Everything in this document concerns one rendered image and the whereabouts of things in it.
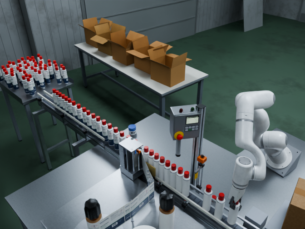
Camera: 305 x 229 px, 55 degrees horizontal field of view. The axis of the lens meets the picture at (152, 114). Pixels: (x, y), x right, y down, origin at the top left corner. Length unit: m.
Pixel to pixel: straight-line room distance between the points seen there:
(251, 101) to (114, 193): 1.08
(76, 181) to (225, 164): 1.14
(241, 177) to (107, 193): 0.93
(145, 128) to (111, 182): 0.76
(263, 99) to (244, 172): 0.43
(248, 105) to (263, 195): 0.81
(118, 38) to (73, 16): 1.73
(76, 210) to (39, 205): 0.29
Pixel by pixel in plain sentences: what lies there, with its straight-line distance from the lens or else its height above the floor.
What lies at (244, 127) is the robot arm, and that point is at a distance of 1.58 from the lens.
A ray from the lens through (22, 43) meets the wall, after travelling 5.62.
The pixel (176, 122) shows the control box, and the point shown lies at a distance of 1.72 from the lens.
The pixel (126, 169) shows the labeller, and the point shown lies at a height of 0.94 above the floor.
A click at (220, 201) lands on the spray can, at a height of 1.05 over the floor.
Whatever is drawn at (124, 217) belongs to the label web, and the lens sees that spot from 1.82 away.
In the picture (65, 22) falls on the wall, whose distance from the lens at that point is 5.82.
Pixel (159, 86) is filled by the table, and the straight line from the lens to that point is 3.51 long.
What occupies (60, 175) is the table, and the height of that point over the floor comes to 0.83.
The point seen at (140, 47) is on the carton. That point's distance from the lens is 4.02.
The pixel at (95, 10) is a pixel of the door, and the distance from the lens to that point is 6.00.
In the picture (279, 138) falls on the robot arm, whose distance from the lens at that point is 2.03.
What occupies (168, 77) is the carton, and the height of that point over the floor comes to 0.90.
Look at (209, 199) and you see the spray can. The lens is 1.88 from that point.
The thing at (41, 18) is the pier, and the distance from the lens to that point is 5.33.
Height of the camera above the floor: 2.40
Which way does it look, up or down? 33 degrees down
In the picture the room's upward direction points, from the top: 1 degrees counter-clockwise
